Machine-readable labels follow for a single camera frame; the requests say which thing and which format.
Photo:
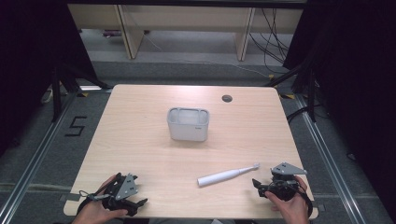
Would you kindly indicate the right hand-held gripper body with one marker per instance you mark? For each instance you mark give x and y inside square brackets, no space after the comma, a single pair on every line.
[285,186]

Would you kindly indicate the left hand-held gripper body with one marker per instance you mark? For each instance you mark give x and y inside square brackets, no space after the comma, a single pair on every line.
[124,188]

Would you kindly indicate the white electric toothbrush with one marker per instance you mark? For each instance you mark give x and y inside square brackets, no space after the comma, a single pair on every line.
[221,177]

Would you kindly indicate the white toothbrush holder box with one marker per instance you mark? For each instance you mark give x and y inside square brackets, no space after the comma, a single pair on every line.
[188,130]

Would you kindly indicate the person's right hand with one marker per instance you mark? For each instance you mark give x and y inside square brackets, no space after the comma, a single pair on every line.
[294,208]

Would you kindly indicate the person's left hand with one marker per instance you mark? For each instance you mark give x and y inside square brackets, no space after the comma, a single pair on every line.
[93,210]

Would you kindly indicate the grey tape piece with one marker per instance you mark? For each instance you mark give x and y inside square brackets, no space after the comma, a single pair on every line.
[319,207]
[71,197]

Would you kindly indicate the black metal stand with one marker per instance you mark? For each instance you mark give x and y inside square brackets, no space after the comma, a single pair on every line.
[311,93]
[56,96]

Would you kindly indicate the black curtain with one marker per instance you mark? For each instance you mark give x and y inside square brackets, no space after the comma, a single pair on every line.
[28,62]
[358,93]

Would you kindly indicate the metal floor rail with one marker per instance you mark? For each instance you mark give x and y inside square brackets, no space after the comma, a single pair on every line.
[330,161]
[37,155]

